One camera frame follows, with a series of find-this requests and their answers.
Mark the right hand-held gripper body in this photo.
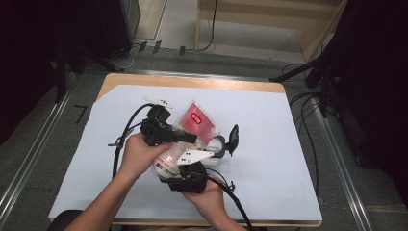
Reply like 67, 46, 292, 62
159, 149, 216, 194

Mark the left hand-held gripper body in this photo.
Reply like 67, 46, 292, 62
140, 94, 181, 147

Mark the clear plastic container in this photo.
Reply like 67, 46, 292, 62
203, 137, 225, 167

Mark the red refill pouch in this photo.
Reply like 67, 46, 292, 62
175, 100, 223, 147

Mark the white printed plastic bag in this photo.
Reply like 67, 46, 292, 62
153, 142, 215, 180

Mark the person's right hand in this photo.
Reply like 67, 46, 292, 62
182, 179, 228, 219

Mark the person's left hand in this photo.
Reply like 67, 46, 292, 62
118, 132, 174, 181

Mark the white paper sheet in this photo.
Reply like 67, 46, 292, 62
48, 84, 323, 223

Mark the black metal stand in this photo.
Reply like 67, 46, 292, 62
268, 47, 343, 118

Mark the black cabinet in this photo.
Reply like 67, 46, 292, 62
95, 0, 142, 61

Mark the dark rounded object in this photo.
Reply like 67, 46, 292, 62
47, 209, 85, 231

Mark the dark curtain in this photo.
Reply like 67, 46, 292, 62
0, 0, 100, 145
320, 0, 408, 210

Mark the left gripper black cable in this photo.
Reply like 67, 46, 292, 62
111, 103, 156, 179

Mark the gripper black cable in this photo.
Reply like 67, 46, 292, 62
111, 103, 156, 179
205, 167, 255, 231

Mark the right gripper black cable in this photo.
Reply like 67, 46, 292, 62
205, 167, 255, 231

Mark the white floor cable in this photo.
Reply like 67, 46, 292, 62
110, 44, 136, 71

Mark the black floor cable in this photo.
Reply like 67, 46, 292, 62
288, 91, 321, 197

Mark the black hanging cable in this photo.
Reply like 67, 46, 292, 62
191, 0, 219, 53

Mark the metal floor rail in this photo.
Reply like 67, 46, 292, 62
0, 71, 81, 222
316, 105, 374, 231

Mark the wooden frame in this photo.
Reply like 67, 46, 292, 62
195, 0, 350, 63

